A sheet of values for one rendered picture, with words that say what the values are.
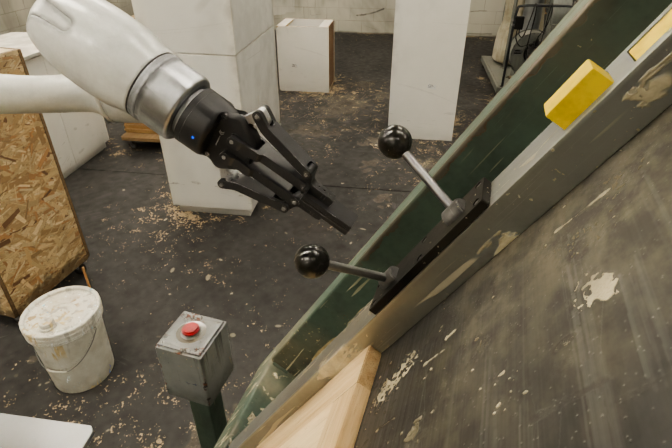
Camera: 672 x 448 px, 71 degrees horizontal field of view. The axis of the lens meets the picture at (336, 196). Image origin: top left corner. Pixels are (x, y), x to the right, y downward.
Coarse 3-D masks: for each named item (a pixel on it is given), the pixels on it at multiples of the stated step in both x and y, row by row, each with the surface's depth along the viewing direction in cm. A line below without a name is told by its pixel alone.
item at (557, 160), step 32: (640, 64) 34; (608, 96) 36; (640, 96) 35; (576, 128) 38; (608, 128) 37; (640, 128) 36; (544, 160) 40; (576, 160) 39; (512, 192) 42; (544, 192) 41; (480, 224) 45; (512, 224) 44; (448, 256) 48; (480, 256) 47; (416, 288) 51; (448, 288) 50; (384, 320) 55; (416, 320) 53; (352, 352) 59; (320, 384) 65; (288, 416) 71
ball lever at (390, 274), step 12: (300, 252) 49; (312, 252) 49; (324, 252) 50; (300, 264) 49; (312, 264) 48; (324, 264) 49; (336, 264) 51; (312, 276) 49; (360, 276) 53; (372, 276) 53; (384, 276) 54; (384, 288) 54
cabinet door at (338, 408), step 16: (368, 352) 57; (352, 368) 58; (368, 368) 55; (336, 384) 60; (352, 384) 54; (368, 384) 54; (320, 400) 62; (336, 400) 56; (352, 400) 51; (304, 416) 64; (320, 416) 58; (336, 416) 52; (352, 416) 50; (288, 432) 66; (304, 432) 60; (320, 432) 54; (336, 432) 49; (352, 432) 48
